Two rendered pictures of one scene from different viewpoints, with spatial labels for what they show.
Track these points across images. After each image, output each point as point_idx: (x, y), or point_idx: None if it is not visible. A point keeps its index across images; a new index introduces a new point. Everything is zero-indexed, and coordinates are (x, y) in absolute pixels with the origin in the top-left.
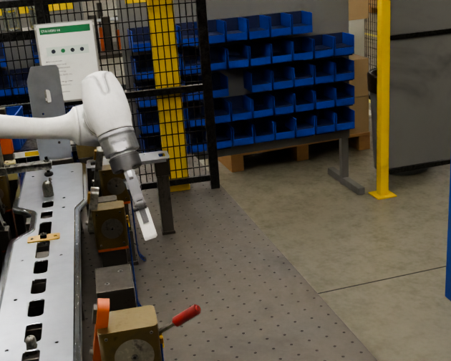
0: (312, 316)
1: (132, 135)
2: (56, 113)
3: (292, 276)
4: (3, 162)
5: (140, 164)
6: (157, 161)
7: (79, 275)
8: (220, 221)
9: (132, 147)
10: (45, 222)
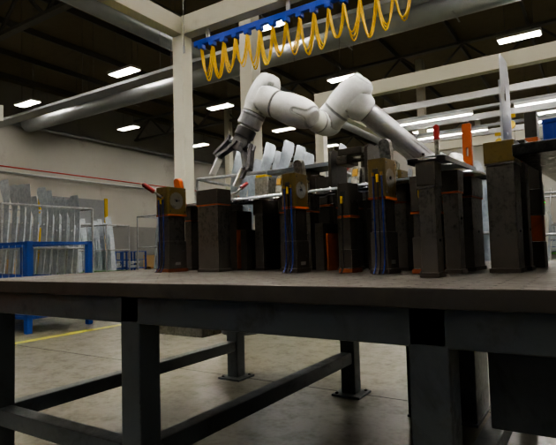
0: (145, 281)
1: (240, 114)
2: (504, 112)
3: (199, 282)
4: (471, 164)
5: (235, 132)
6: (411, 164)
7: (245, 198)
8: (411, 282)
9: (237, 122)
10: (334, 190)
